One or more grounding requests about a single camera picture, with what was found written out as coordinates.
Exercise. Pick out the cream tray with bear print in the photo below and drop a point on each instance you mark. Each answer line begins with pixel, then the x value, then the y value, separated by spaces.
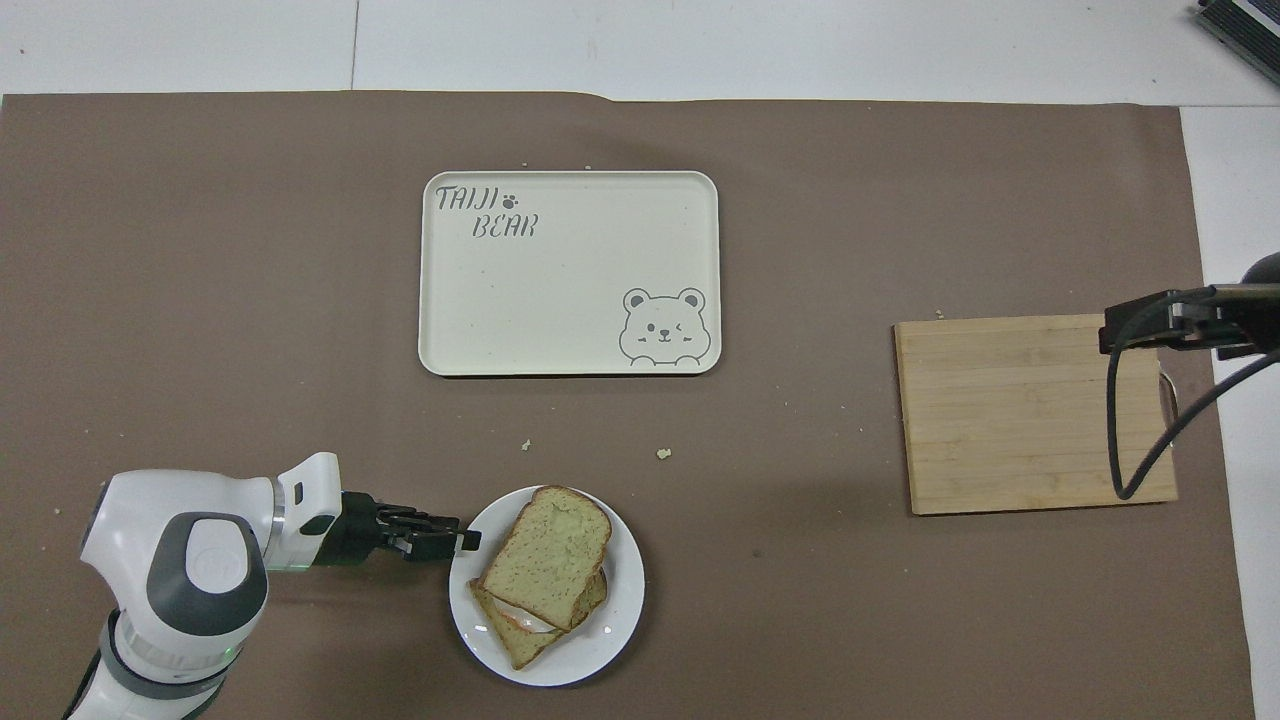
pixel 560 290

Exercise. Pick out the seeded bread slice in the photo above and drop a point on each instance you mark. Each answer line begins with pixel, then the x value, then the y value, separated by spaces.
pixel 515 645
pixel 550 555

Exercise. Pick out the bamboo cutting board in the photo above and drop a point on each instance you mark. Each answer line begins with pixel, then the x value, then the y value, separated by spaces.
pixel 1010 420

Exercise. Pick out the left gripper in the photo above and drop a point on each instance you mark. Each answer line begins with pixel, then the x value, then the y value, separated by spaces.
pixel 355 530

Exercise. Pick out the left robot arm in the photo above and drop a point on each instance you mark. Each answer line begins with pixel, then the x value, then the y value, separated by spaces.
pixel 200 570

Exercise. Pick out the dark ribbed metal box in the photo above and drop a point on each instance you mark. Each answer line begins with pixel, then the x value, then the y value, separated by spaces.
pixel 1245 25

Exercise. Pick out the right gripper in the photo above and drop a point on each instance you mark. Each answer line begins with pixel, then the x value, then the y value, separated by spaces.
pixel 1252 320

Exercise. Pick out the round white plate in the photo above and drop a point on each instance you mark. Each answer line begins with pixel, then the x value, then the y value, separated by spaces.
pixel 610 630

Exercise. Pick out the pale sandwich filling slice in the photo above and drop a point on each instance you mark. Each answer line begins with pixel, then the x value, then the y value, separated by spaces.
pixel 535 625

